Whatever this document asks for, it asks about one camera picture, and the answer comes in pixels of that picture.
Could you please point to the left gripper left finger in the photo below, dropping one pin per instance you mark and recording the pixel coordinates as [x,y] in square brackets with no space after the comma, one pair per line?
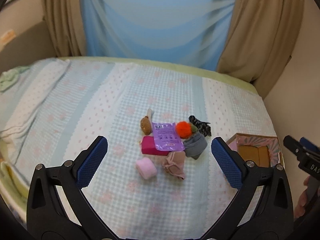
[57,207]

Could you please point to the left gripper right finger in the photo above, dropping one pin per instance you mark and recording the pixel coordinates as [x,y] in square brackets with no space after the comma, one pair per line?
[262,208]

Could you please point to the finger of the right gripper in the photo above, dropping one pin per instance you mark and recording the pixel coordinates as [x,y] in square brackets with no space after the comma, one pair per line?
[309,145]
[299,149]

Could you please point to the black patterned cloth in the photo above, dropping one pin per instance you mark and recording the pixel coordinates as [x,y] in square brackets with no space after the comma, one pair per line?
[203,127]

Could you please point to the grey blue fuzzy sock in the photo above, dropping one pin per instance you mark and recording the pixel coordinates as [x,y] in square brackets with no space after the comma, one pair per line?
[195,145]

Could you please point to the beige pink fabric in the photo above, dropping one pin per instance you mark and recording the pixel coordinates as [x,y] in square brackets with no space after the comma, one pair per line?
[173,164]

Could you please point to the orange fluffy pompom toy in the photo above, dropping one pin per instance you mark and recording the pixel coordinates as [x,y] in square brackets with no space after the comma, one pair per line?
[185,129]

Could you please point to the pink cloth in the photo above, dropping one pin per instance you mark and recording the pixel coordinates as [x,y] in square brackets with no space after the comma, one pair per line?
[146,168]

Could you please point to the magenta leather pouch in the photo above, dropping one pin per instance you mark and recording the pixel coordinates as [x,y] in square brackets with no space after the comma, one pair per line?
[148,147]

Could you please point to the purple plastic packet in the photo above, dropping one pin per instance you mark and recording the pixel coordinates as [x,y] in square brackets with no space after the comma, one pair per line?
[166,137]

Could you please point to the brown plush toy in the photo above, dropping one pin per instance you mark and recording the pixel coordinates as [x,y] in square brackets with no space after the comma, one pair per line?
[146,122]

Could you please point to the person's right hand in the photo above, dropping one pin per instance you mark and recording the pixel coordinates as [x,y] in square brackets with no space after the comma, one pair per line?
[300,207]

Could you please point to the cardboard box with pink flaps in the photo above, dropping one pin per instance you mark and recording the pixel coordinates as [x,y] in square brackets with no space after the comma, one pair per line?
[265,151]

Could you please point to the green yellow bed sheet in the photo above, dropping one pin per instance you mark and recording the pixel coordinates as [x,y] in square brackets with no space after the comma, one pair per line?
[150,63]

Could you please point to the checkered floral bedspread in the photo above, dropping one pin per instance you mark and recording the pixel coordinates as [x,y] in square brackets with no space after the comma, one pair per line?
[163,207]

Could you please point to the right beige curtain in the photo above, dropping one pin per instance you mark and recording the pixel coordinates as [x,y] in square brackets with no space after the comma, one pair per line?
[260,40]

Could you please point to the beige curtain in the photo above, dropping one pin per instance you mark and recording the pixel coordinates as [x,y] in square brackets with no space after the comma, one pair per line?
[65,25]
[260,40]

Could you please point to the mint green crumpled cloth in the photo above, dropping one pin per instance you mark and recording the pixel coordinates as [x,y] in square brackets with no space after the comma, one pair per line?
[10,77]

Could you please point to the light blue hanging sheet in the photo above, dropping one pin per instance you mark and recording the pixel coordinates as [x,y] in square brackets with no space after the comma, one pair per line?
[188,32]

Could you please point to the left beige curtain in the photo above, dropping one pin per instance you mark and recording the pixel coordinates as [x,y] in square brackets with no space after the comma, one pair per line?
[65,25]

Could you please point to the wall light switch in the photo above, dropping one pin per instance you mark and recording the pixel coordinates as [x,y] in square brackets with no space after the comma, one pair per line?
[7,37]

